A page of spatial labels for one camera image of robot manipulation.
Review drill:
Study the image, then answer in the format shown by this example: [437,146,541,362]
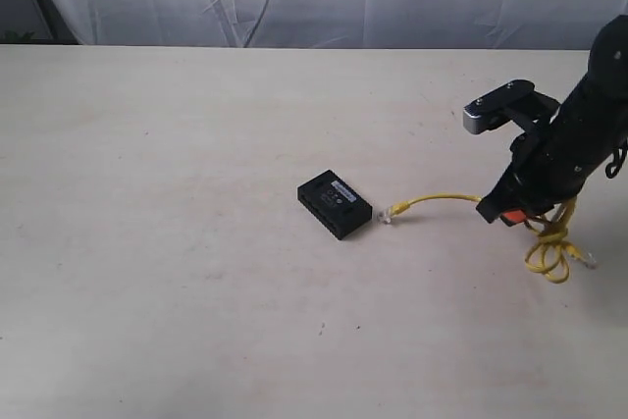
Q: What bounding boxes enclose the black network switch box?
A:
[296,170,373,240]

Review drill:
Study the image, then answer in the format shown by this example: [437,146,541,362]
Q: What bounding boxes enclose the yellow ethernet cable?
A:
[376,191,601,285]

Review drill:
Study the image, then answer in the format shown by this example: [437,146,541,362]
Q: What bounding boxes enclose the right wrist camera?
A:
[462,79,535,135]

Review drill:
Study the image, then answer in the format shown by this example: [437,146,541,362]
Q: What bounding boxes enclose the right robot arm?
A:
[463,15,627,226]

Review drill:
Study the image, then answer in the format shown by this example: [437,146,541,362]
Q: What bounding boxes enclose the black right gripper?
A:
[476,120,597,229]

